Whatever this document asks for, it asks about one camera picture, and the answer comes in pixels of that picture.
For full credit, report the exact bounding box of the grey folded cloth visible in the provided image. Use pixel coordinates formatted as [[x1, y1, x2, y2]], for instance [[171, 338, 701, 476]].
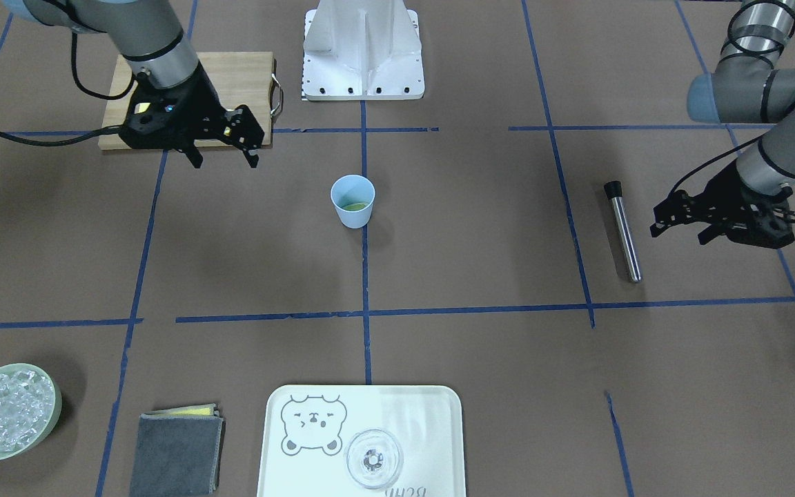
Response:
[[129, 403, 224, 496]]

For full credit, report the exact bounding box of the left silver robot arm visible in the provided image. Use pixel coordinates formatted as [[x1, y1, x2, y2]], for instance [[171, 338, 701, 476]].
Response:
[[649, 1, 795, 249]]

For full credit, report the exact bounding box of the bamboo cutting board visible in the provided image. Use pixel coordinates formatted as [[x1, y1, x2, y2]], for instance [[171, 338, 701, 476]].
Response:
[[97, 52, 275, 151]]

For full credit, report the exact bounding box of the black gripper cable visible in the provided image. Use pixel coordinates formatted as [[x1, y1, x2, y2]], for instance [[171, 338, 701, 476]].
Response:
[[0, 28, 137, 147]]

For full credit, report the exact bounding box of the white camera mast pillar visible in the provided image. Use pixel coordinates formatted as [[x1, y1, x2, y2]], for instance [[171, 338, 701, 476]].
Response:
[[301, 1, 426, 101]]

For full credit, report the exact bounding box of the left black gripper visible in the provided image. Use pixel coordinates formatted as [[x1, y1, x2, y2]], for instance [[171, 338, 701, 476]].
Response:
[[650, 163, 795, 249]]

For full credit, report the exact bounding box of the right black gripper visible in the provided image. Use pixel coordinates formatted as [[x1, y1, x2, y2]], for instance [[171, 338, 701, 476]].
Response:
[[120, 65, 265, 169]]

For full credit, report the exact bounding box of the light blue paper cup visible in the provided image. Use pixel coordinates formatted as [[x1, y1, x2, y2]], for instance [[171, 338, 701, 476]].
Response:
[[329, 174, 376, 229]]

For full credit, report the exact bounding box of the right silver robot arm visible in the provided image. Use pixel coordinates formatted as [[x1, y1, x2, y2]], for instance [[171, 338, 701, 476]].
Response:
[[6, 1, 264, 168]]

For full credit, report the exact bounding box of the green bowl of ice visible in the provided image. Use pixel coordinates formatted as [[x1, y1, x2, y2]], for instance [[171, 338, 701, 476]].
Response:
[[0, 364, 63, 460]]

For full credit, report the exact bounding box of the white bear tray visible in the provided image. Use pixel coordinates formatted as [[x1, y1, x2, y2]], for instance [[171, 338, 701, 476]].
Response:
[[257, 384, 467, 496]]

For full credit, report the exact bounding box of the clear wine glass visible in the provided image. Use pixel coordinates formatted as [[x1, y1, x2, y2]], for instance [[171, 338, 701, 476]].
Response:
[[345, 429, 404, 490]]

